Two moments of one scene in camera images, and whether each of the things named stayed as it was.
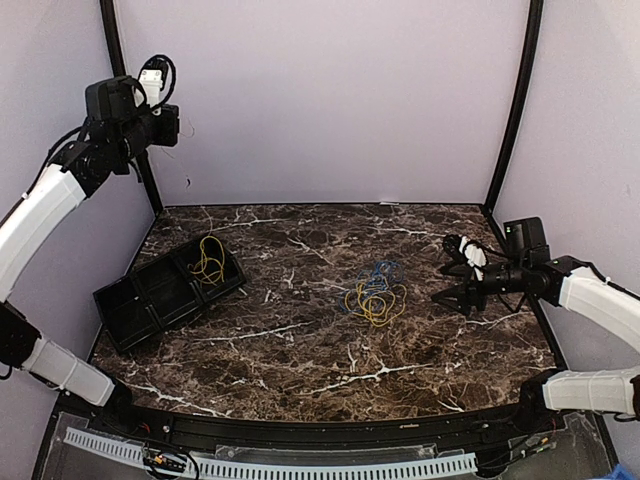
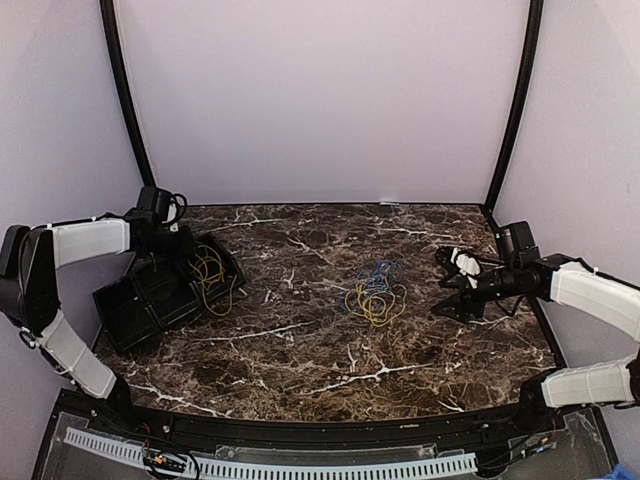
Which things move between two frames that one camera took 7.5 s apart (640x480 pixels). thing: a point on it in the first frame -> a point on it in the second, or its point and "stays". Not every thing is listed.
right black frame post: [522, 102] stays
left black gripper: [168, 132] -> [187, 246]
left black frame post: [111, 19] stays
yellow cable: [378, 306] stays
